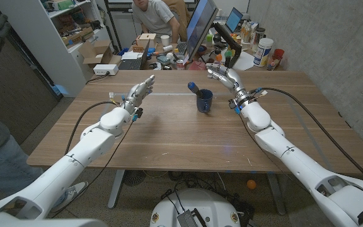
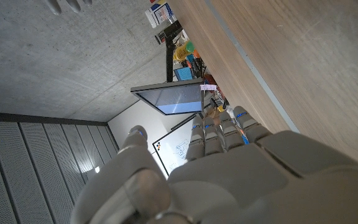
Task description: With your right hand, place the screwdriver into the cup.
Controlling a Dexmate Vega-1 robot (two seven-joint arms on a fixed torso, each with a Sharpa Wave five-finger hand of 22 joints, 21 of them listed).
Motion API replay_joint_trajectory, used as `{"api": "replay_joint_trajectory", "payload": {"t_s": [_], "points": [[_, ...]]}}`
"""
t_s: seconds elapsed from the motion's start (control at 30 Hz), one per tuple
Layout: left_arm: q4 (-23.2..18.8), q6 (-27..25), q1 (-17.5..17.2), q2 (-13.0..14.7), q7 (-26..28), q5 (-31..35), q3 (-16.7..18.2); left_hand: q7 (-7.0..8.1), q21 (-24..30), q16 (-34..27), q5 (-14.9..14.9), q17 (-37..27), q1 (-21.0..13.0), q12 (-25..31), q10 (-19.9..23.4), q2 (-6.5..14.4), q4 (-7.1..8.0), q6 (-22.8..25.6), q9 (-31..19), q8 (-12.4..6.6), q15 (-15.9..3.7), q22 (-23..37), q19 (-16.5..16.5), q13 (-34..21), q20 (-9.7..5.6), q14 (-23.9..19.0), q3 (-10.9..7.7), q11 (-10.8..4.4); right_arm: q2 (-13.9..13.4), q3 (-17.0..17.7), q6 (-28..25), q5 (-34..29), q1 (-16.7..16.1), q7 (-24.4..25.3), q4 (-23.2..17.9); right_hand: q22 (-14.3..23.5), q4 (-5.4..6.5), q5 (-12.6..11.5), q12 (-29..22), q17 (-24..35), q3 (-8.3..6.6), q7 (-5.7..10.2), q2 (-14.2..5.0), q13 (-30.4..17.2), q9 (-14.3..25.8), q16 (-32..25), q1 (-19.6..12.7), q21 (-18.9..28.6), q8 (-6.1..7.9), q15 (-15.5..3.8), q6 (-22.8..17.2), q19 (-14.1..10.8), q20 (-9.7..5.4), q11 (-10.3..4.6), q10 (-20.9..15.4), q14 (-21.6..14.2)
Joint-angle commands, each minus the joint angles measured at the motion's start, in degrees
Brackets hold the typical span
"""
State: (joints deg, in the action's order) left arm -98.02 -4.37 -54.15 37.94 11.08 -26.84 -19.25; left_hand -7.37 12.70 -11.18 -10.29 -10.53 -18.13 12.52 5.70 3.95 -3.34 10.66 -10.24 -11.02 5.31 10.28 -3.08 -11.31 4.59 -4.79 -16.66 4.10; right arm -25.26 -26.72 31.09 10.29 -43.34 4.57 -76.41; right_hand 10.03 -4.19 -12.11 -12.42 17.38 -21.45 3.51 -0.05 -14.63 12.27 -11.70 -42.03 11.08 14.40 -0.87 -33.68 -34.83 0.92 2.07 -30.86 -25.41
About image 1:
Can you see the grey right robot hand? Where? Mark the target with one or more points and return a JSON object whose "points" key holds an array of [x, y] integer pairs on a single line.
{"points": [[228, 79]]}

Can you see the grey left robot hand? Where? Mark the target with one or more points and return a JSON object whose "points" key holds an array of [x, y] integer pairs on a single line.
{"points": [[139, 93]]}

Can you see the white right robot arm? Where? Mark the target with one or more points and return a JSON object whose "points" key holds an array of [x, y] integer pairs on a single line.
{"points": [[295, 157]]}

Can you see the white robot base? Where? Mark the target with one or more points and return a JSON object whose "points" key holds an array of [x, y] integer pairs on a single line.
{"points": [[206, 205]]}

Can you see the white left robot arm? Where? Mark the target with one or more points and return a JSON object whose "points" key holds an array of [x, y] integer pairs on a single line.
{"points": [[90, 146]]}

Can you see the small orange cup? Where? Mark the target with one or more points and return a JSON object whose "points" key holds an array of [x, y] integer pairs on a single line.
{"points": [[219, 58]]}

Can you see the clear plastic cup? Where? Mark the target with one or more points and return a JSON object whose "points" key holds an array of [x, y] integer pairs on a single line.
{"points": [[273, 63]]}

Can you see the white paper cup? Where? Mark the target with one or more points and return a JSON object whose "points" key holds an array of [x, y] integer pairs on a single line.
{"points": [[165, 41]]}

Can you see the white paper sheet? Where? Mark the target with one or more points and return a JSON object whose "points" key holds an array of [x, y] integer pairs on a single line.
{"points": [[244, 60]]}

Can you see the black open laptop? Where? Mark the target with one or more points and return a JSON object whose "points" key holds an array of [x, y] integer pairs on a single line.
{"points": [[131, 64]]}

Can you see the dark blue mug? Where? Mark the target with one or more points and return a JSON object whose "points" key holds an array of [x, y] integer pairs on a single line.
{"points": [[206, 104]]}

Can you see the pink flat item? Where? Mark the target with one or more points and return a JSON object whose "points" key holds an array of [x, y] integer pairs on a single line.
{"points": [[197, 66]]}

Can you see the black monitor stand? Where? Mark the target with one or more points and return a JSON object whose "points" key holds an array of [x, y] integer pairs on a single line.
{"points": [[232, 44]]}

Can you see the grey tape outline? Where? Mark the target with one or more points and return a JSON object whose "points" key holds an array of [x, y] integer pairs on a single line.
{"points": [[175, 94]]}

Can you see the white power box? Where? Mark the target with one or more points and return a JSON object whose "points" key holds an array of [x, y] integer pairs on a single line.
{"points": [[106, 69]]}

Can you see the grey teal device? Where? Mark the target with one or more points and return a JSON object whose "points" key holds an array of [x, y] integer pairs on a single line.
{"points": [[163, 60]]}

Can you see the white plastic canister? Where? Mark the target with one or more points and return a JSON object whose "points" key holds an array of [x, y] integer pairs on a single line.
{"points": [[262, 52]]}

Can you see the soda can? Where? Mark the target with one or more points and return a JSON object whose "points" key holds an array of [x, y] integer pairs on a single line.
{"points": [[180, 64]]}

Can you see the clear plastic bottle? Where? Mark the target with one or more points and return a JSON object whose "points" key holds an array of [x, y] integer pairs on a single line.
{"points": [[248, 31]]}

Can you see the dark lidded jar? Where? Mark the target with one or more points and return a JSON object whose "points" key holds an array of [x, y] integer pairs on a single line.
{"points": [[259, 36]]}

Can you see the white roll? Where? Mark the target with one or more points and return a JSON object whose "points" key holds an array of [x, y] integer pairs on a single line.
{"points": [[167, 48]]}

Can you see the open cardboard box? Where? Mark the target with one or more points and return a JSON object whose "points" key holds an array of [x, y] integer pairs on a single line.
{"points": [[99, 53]]}

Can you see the small laptop blue screen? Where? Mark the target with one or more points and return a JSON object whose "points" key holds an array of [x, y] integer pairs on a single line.
{"points": [[233, 19]]}

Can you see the large computer monitor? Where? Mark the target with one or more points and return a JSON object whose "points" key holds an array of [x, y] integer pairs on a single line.
{"points": [[200, 25]]}

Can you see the grey metal cabinet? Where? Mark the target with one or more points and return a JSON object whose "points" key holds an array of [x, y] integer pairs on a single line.
{"points": [[121, 28]]}

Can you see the blue plastic piece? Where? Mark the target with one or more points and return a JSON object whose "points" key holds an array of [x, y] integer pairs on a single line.
{"points": [[60, 90]]}

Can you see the person in white t-shirt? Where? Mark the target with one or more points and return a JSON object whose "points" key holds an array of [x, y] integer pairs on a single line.
{"points": [[156, 15]]}

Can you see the flat cardboard box on shelf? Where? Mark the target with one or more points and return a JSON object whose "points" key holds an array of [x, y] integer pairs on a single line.
{"points": [[79, 36]]}

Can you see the round black floor fan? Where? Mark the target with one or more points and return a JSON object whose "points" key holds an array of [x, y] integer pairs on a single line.
{"points": [[134, 177]]}

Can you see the grey table leg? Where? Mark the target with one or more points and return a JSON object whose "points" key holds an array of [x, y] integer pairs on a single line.
{"points": [[116, 189], [276, 195]]}

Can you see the orange ball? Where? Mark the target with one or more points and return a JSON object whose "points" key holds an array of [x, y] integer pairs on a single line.
{"points": [[251, 184]]}

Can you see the white shelf unit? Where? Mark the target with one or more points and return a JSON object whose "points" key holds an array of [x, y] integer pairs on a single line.
{"points": [[43, 31]]}

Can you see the green box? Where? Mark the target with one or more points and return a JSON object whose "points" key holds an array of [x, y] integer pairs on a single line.
{"points": [[63, 4]]}

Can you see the grey power adapter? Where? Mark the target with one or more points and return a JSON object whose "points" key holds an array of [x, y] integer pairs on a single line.
{"points": [[187, 219]]}

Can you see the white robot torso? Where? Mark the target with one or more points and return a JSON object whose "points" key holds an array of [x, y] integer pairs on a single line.
{"points": [[43, 224]]}

